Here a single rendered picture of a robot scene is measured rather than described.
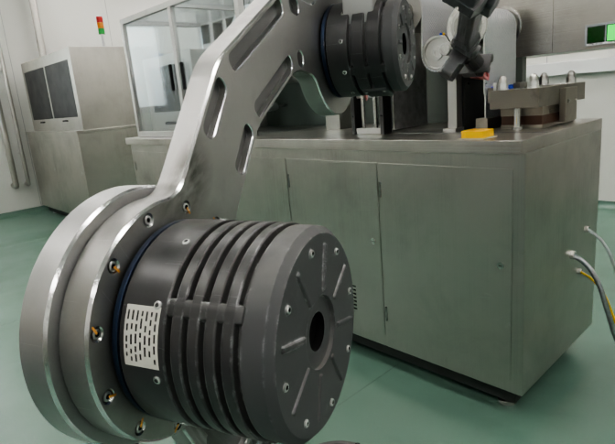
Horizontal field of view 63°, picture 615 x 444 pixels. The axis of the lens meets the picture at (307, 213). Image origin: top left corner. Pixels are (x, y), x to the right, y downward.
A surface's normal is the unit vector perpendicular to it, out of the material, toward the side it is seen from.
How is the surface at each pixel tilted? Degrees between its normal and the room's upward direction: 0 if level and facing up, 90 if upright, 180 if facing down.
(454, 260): 90
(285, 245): 21
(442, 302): 90
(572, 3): 90
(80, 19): 90
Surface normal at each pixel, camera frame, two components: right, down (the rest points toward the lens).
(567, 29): -0.72, 0.22
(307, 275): 0.91, 0.02
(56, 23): 0.69, 0.11
